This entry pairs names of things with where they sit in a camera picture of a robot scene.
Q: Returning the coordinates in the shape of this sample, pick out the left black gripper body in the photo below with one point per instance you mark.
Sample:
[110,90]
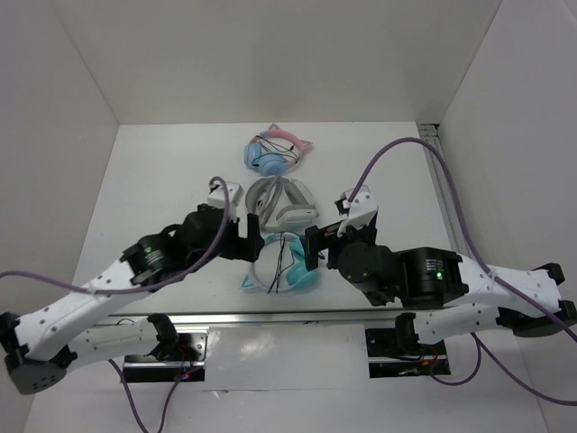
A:
[228,244]

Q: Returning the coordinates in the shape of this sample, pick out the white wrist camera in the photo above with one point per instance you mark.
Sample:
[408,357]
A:
[225,194]
[355,213]

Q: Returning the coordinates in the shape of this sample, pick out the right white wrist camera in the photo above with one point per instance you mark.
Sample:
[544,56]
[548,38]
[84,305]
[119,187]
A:
[355,213]

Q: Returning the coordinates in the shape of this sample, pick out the aluminium front rail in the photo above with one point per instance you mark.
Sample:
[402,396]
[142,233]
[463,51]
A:
[319,317]

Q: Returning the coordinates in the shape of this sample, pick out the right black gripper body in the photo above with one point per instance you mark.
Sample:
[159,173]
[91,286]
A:
[364,234]

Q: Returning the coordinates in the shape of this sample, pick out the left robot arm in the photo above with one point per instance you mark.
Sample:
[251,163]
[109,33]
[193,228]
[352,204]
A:
[43,346]

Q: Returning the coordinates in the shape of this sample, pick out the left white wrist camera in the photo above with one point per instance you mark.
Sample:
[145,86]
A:
[225,194]

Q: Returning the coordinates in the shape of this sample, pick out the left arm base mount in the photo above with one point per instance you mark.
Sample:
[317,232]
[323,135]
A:
[187,362]

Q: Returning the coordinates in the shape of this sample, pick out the blue pink cat-ear headphones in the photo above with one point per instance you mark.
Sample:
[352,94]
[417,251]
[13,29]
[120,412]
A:
[275,151]

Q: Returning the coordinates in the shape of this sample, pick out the white grey headphones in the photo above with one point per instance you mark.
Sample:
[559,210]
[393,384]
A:
[281,204]

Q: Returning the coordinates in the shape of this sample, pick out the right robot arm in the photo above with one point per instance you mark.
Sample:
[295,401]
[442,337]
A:
[442,293]

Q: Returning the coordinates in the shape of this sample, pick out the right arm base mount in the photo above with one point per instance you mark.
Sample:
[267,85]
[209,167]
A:
[386,359]

